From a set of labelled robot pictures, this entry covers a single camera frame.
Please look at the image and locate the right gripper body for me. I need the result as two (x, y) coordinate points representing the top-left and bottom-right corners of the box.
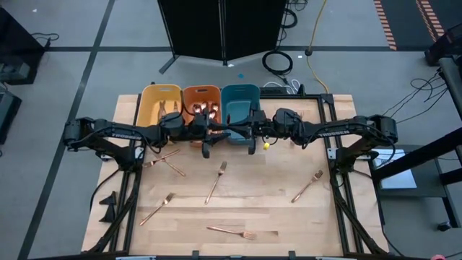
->
(249, 110), (274, 140)

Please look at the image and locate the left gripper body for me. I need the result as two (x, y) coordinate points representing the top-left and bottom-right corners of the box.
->
(186, 113), (211, 141)

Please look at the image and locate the orange plastic bin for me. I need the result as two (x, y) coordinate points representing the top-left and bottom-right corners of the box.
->
(181, 84), (223, 148)

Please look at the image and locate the teal plastic bin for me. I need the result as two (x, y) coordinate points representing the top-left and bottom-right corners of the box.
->
(220, 84), (261, 146)

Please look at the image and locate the black power strip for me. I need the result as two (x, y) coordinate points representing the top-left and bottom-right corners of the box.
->
(259, 85), (289, 96)

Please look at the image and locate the yellow plastic bin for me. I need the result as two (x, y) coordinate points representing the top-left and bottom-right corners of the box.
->
(136, 84), (183, 128)

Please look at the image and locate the black folding partition screen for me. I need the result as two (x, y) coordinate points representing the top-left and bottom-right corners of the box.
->
(157, 0), (289, 75)

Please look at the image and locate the white paper sheet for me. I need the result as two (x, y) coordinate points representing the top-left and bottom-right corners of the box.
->
(372, 147), (419, 191)

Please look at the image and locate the black metal stand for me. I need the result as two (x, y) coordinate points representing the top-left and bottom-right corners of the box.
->
(367, 126), (462, 229)

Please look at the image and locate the black equipment box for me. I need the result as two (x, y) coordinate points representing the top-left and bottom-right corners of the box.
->
(0, 90), (22, 145)

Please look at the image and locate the black cabinet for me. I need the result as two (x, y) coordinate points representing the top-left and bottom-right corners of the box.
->
(0, 6), (46, 86)

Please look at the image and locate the white cable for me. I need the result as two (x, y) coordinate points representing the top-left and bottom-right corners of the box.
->
(264, 78), (301, 94)

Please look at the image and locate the black coiled floor cable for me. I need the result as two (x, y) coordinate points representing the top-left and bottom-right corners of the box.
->
(261, 49), (295, 76)

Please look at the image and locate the black triangular bracket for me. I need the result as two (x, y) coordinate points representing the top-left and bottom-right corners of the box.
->
(99, 206), (116, 223)
(99, 190), (118, 207)

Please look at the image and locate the yellow extension cable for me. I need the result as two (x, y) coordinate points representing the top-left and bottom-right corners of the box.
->
(305, 0), (330, 94)

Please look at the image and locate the black floor cable with plug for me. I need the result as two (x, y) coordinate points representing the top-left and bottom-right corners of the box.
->
(31, 32), (61, 50)

